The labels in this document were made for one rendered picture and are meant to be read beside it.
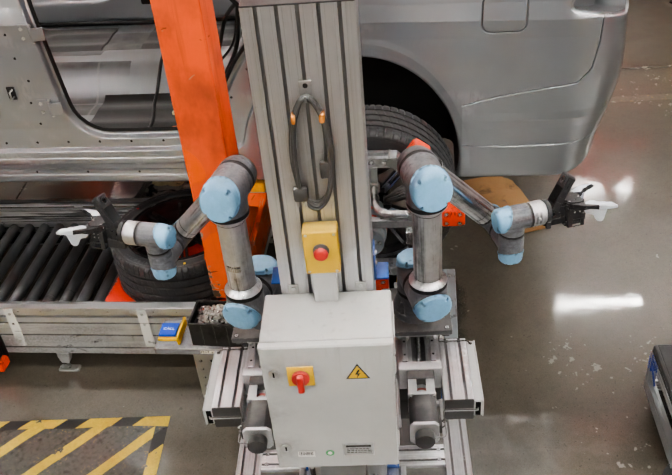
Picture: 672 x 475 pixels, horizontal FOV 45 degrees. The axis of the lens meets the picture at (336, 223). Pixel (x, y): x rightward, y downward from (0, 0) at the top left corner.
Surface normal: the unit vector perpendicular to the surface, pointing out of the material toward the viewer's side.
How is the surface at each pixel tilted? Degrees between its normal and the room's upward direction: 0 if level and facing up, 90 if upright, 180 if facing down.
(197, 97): 90
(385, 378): 90
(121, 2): 88
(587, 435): 0
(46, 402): 0
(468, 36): 90
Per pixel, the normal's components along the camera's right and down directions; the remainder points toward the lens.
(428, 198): 0.21, 0.44
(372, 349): -0.03, 0.58
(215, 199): -0.28, 0.47
